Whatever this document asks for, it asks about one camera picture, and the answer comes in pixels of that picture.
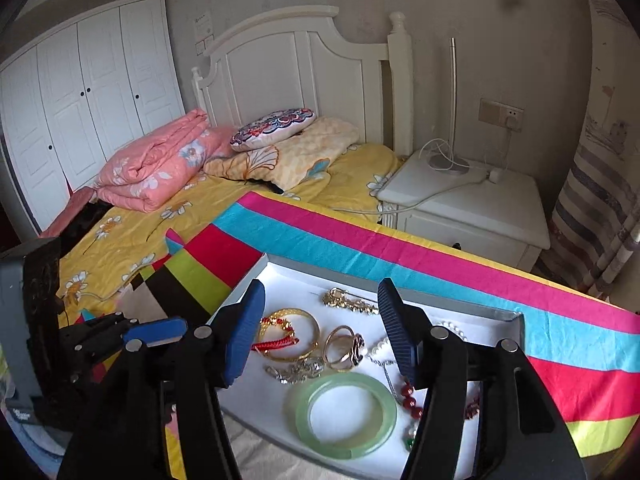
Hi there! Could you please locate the red braided cord bracelet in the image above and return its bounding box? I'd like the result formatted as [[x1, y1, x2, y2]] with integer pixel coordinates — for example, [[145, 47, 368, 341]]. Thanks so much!
[[251, 332, 301, 357]]

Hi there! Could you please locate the dark cloth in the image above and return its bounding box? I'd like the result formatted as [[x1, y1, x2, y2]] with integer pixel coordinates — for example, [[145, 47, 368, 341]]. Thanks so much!
[[60, 200, 112, 261]]

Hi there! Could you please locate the white wardrobe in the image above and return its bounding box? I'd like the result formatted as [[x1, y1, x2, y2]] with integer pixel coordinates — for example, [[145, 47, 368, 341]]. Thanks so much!
[[0, 0, 186, 236]]

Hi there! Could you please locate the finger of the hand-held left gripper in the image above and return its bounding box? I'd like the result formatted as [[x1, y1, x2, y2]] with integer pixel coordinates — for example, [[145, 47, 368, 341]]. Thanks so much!
[[90, 316, 190, 361], [60, 310, 141, 356]]

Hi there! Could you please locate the grey cardboard box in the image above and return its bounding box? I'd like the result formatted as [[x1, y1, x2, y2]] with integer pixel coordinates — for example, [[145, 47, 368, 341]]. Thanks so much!
[[205, 252, 526, 480]]

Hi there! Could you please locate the embroidered cushion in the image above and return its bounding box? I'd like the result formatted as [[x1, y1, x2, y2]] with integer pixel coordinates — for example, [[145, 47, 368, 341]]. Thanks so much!
[[230, 107, 317, 153]]

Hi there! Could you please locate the yellow floral bed sheet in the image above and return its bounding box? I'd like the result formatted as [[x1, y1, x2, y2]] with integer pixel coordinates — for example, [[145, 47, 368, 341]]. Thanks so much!
[[45, 142, 406, 321]]

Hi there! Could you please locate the silver rhinestone brooch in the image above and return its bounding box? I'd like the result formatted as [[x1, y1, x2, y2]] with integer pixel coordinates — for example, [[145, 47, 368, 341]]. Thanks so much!
[[265, 357, 326, 386]]

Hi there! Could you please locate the black flower gold ring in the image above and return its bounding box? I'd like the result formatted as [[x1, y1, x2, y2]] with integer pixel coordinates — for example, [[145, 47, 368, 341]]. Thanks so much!
[[322, 325, 368, 373]]

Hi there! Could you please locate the gold chain bracelet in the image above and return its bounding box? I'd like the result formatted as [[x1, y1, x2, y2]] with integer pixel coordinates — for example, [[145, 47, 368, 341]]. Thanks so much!
[[321, 287, 381, 316]]

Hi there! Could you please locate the white bed headboard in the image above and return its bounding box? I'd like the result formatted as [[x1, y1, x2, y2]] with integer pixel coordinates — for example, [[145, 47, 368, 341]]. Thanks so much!
[[191, 6, 413, 158]]

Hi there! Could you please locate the red bead bracelet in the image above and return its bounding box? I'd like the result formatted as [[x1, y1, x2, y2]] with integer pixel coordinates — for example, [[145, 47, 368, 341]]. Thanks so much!
[[397, 380, 481, 423]]

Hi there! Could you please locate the white cable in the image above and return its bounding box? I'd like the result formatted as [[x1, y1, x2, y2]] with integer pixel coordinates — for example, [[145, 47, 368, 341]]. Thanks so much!
[[330, 137, 511, 216]]

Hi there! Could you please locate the white nightstand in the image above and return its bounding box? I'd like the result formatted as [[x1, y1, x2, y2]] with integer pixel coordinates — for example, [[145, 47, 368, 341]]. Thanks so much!
[[376, 149, 552, 271]]

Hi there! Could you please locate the yellow quilted pillow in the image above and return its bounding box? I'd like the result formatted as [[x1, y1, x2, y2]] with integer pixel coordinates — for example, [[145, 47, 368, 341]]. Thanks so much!
[[202, 116, 361, 193]]

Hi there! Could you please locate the white pearl necklace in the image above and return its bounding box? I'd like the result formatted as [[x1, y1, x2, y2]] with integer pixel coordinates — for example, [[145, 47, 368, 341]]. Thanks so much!
[[367, 320, 471, 358]]

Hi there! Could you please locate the silver desk lamp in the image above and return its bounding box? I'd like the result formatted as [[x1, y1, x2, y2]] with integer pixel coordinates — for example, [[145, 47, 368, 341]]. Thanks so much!
[[427, 37, 471, 173]]

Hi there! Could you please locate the colourful striped cloth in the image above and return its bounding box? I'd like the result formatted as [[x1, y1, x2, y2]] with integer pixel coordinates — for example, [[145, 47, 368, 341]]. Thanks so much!
[[120, 190, 640, 480]]

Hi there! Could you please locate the wall socket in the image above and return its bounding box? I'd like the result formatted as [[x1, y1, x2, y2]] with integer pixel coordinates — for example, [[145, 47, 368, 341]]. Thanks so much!
[[479, 98, 525, 133]]

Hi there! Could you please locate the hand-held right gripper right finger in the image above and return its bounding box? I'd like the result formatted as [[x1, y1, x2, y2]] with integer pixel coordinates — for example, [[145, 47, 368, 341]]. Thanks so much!
[[377, 277, 588, 480]]

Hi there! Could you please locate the wall switch panel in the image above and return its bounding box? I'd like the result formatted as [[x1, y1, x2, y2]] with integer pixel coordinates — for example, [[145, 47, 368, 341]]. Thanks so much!
[[192, 10, 216, 56]]

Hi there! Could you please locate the green jade bangle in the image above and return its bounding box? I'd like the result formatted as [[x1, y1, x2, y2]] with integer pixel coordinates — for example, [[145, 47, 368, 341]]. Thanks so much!
[[284, 371, 398, 461]]

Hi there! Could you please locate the pink floral quilt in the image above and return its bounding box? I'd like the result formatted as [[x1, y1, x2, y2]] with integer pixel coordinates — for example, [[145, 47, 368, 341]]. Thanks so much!
[[40, 107, 236, 238]]

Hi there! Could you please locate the striped printed curtain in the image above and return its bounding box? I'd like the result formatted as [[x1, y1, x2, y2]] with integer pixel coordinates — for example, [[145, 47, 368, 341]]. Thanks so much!
[[530, 0, 640, 306]]

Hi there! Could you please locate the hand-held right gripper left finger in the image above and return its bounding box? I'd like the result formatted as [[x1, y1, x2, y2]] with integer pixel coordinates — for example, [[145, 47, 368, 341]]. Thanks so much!
[[57, 279, 267, 480]]

